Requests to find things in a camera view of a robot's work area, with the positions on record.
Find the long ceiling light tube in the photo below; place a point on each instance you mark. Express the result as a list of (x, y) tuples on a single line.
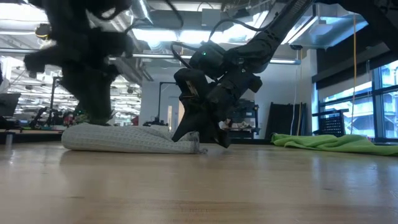
[(155, 56)]

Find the red background object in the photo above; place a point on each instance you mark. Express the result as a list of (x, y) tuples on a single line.
[(135, 121)]

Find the black perforated panel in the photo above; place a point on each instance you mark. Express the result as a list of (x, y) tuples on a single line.
[(332, 126)]

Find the black leaning panels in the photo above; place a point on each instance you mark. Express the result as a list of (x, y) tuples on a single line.
[(280, 121)]

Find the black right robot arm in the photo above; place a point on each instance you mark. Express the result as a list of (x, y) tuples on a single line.
[(280, 28)]

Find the black round ceiling device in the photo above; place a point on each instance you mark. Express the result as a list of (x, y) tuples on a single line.
[(42, 30)]

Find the dark storage cabinet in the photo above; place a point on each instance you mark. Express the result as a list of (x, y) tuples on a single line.
[(248, 109)]

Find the black metal stand frame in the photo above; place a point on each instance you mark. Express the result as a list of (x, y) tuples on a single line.
[(159, 102), (51, 99)]

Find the grey microfiber towel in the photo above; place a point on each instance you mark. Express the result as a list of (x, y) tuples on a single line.
[(124, 140)]

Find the green microfiber towel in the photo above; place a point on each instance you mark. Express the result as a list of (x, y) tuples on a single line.
[(326, 143)]

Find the black background robot arm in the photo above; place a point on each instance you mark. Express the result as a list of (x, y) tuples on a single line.
[(40, 115), (155, 122)]

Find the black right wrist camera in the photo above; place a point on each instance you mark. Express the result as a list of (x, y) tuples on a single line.
[(208, 59)]

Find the black window frame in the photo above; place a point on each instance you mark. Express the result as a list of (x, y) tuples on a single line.
[(377, 109)]

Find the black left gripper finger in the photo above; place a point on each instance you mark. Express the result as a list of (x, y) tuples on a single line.
[(96, 105)]

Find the person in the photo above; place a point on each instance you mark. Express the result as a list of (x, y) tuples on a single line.
[(239, 125)]

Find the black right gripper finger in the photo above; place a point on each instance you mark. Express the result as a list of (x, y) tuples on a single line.
[(222, 135), (188, 124)]

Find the dark computer monitor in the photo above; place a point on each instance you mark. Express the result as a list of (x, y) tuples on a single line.
[(9, 104)]

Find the black table frame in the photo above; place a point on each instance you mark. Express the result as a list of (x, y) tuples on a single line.
[(31, 137)]

